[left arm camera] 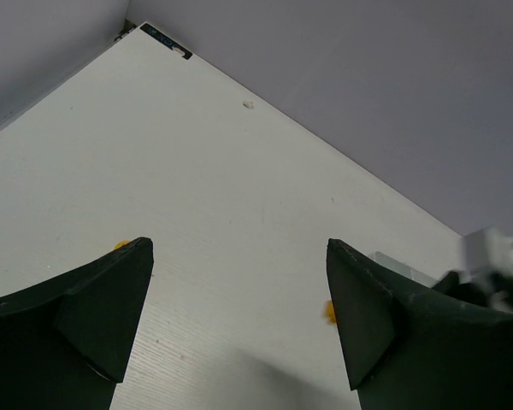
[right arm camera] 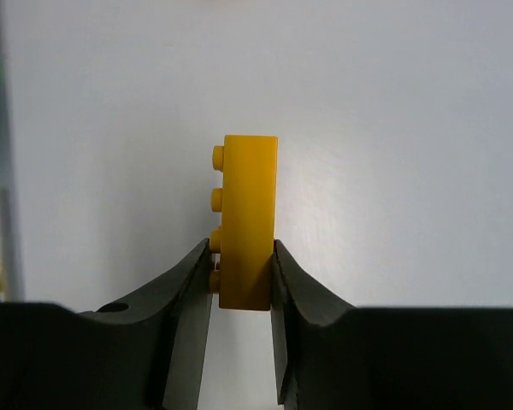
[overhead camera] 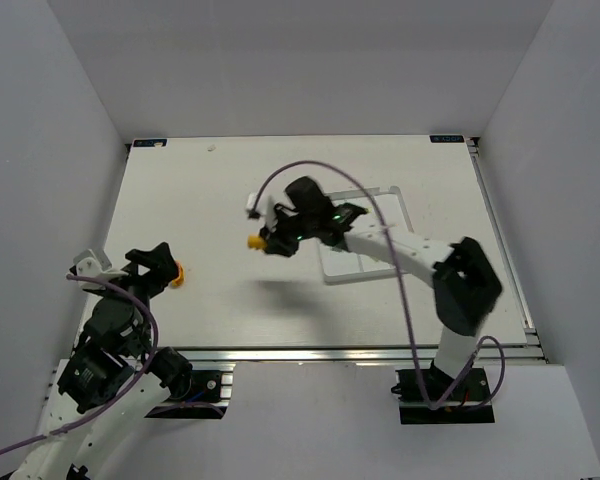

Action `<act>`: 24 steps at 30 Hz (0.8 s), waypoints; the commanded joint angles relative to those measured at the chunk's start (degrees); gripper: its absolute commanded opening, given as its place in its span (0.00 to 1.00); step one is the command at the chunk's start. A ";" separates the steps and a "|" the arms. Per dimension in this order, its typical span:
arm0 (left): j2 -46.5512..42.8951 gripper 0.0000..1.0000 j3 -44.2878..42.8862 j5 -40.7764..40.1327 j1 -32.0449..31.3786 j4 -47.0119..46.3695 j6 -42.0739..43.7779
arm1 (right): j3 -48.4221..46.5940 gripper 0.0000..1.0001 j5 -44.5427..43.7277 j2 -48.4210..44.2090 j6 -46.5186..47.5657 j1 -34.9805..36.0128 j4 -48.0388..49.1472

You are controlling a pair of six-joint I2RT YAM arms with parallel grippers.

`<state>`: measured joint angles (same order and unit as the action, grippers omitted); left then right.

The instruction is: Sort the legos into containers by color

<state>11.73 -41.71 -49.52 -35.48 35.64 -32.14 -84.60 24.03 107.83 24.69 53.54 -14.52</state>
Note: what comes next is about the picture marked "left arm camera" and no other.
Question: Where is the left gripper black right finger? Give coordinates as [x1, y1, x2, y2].
[327, 239, 513, 409]

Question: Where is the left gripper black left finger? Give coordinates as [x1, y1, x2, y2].
[0, 237, 153, 409]

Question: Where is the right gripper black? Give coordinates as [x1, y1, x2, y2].
[432, 270, 513, 313]

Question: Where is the orange lego brick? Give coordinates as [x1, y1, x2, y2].
[113, 240, 131, 250]

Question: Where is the white three-compartment tray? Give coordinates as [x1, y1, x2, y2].
[369, 251, 437, 288]

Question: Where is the yellow long lego brick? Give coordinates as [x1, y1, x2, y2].
[322, 301, 337, 325]

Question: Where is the left corner label sticker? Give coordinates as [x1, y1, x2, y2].
[139, 23, 193, 60]

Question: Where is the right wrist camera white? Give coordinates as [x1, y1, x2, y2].
[462, 227, 513, 280]

